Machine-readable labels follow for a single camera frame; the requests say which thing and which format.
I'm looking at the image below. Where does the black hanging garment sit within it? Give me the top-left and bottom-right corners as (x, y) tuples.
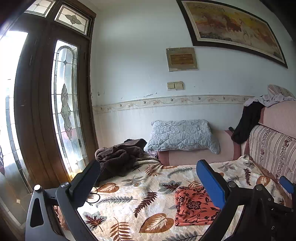
(228, 102), (264, 144)

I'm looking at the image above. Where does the light lilac crumpled cloth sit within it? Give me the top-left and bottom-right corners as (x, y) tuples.
(244, 84), (295, 108)

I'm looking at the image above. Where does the orange black floral garment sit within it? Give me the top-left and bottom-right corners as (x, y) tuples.
(175, 186), (220, 226)

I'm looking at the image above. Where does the small framed plaque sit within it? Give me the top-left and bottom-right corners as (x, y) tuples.
(166, 47), (198, 72)

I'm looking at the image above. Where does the black cable on bed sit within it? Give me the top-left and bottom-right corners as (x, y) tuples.
(85, 186), (101, 205)

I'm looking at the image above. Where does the striped floral folded quilt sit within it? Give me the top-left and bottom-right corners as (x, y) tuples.
(249, 125), (295, 183)

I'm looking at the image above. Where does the cream leaf pattern blanket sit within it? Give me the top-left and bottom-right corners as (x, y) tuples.
(53, 153), (293, 241)

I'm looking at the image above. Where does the grey quilted pillow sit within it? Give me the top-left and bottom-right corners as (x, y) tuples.
(144, 120), (220, 154)

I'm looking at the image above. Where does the brown stained glass door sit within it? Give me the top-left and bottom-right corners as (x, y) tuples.
(1, 1), (98, 240)

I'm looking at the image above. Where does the framed horse painting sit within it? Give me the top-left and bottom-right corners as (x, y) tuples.
(177, 1), (287, 67)

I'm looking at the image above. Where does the dark brown crumpled garment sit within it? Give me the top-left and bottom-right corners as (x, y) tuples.
(95, 138), (157, 185)

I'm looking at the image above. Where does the pink quilted folded bedding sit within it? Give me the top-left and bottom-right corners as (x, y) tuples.
(259, 101), (296, 138)

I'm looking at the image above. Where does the beige wall switch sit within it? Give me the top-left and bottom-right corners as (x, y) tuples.
(167, 81), (184, 90)

